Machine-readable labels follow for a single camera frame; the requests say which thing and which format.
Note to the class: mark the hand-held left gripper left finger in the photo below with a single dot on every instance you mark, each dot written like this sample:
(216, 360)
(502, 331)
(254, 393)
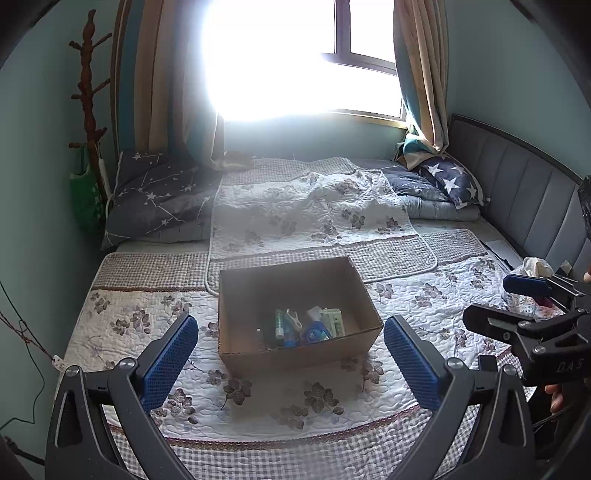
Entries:
(168, 364)

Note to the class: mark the green and white packet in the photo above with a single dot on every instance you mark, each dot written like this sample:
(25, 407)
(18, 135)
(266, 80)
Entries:
(333, 322)

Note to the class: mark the green bag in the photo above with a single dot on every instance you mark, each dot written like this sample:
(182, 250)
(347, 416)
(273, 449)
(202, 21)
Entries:
(85, 203)

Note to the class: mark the white charger plug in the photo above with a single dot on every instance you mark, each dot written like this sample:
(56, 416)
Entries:
(314, 314)

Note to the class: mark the grey padded headboard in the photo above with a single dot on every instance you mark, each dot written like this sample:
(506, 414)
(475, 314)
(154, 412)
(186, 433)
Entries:
(521, 184)

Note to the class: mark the striped beige and teal curtain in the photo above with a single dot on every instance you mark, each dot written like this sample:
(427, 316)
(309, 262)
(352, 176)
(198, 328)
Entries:
(422, 69)
(157, 83)

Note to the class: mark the person's right hand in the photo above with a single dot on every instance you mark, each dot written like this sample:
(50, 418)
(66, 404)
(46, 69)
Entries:
(555, 399)

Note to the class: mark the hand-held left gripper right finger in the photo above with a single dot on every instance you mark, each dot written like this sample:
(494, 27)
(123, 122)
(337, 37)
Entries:
(413, 364)

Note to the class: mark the small white power socket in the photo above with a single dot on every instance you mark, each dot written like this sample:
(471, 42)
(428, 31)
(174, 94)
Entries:
(57, 362)

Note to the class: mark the grey folded blanket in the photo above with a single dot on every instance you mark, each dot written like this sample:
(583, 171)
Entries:
(429, 203)

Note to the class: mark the long white power strip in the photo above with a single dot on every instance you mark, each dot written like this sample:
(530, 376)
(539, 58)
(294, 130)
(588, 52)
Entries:
(102, 177)

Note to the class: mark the white patterned cloth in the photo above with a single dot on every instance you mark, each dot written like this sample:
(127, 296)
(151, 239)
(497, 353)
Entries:
(538, 266)

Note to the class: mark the brown cardboard box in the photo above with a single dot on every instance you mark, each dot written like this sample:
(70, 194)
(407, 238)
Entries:
(295, 360)

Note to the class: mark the floral quilted mat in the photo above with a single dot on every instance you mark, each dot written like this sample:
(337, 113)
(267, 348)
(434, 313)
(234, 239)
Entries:
(300, 207)

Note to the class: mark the wooden coat rack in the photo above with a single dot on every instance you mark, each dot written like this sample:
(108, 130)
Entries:
(87, 92)

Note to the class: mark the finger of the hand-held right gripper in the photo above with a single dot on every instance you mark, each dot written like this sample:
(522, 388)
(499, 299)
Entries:
(526, 285)
(485, 318)

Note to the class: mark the white tube with blue cap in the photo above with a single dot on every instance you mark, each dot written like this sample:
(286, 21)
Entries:
(290, 340)

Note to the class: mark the green toothpaste tube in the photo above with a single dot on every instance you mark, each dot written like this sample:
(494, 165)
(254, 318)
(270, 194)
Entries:
(280, 323)

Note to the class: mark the white plastic clip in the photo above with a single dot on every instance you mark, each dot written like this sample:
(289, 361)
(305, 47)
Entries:
(294, 318)

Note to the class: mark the dark star-line pillow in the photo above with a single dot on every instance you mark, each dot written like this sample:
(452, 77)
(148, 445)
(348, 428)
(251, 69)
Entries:
(157, 198)

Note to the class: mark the navy star pillow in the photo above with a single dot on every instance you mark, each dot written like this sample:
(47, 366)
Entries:
(455, 180)

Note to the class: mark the small blue carton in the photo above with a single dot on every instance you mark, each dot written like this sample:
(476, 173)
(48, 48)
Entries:
(316, 333)

